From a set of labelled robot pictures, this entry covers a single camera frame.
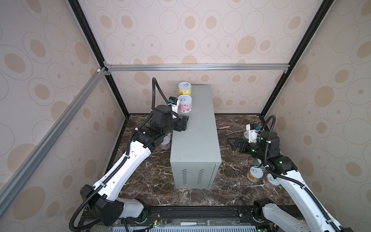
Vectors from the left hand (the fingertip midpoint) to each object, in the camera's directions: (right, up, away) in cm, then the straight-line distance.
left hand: (185, 114), depth 68 cm
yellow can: (+39, -33, +14) cm, 53 cm away
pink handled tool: (+29, -6, +42) cm, 51 cm away
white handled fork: (+11, -54, +3) cm, 55 cm away
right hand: (+25, -13, +6) cm, 28 cm away
